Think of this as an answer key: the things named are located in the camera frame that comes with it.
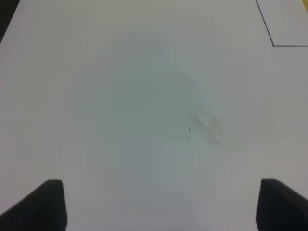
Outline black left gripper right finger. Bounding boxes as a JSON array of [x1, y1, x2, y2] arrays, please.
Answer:
[[256, 179, 308, 231]]

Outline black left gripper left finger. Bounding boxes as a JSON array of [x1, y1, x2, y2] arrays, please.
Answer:
[[0, 179, 68, 231]]

